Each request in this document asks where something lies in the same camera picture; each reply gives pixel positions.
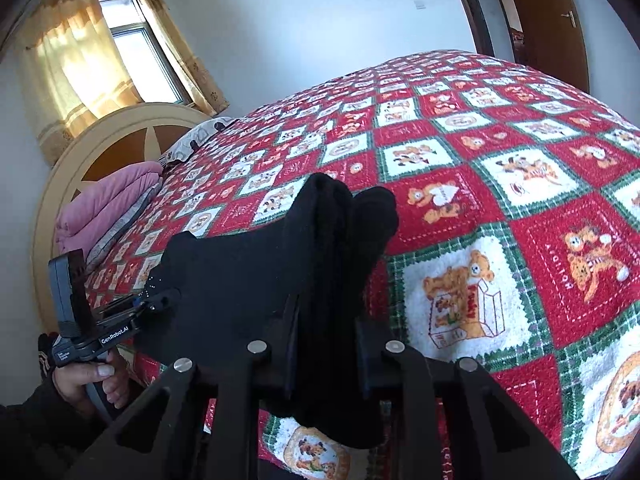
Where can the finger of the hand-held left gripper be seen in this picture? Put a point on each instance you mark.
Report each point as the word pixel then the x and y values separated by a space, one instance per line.
pixel 162 302

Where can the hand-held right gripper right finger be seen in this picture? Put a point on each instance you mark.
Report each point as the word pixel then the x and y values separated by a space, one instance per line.
pixel 367 360

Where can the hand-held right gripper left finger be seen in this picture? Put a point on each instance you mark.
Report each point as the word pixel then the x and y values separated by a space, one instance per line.
pixel 292 350

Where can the black pants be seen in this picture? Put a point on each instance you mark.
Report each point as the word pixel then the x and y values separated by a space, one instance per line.
pixel 325 240

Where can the person's left forearm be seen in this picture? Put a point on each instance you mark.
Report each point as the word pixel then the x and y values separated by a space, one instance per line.
pixel 35 435

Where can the person's left hand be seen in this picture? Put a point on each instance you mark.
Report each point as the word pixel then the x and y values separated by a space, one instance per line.
pixel 80 382

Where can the pink folded quilt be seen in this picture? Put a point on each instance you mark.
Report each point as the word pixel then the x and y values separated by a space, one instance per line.
pixel 100 205

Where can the cream wooden headboard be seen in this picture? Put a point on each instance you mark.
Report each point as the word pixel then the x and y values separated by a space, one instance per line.
pixel 60 185

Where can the grey patterned pillow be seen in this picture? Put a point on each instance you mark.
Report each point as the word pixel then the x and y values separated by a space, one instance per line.
pixel 200 135

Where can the wide yellow curtain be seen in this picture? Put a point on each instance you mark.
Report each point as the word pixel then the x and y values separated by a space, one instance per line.
pixel 70 60

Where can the window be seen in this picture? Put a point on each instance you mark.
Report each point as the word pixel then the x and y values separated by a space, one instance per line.
pixel 145 55

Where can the narrow yellow curtain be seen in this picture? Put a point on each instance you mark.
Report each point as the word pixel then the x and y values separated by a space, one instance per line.
pixel 180 45

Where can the red checked printed blanket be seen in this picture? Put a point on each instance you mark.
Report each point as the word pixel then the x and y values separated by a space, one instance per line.
pixel 500 110

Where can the brown wooden door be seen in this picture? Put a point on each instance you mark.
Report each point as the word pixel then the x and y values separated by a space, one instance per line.
pixel 545 20

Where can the dark door frame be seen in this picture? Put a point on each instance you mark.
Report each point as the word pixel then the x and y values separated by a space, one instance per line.
pixel 475 10

